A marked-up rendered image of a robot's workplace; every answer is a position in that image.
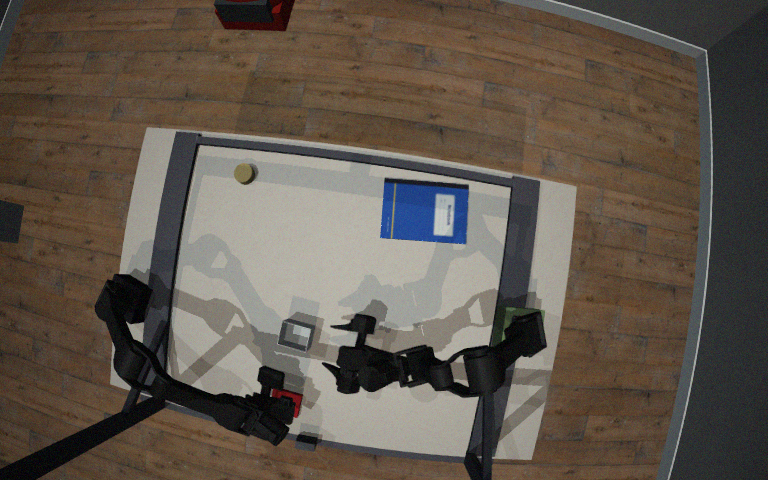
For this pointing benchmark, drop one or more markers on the blue notebook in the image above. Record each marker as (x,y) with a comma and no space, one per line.
(424,211)

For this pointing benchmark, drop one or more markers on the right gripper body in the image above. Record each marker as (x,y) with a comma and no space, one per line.
(362,324)

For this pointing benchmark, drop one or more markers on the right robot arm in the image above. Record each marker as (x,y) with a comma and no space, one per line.
(485,366)

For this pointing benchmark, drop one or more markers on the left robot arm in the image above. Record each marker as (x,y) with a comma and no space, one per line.
(229,411)

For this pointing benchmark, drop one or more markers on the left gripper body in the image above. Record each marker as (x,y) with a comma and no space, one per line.
(269,378)

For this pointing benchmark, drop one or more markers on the black metal overhead frame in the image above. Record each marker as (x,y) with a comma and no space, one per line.
(53,456)

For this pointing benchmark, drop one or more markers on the red box lid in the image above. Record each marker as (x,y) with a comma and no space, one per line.
(297,398)

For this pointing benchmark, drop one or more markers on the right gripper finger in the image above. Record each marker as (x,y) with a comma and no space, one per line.
(347,327)
(334,370)

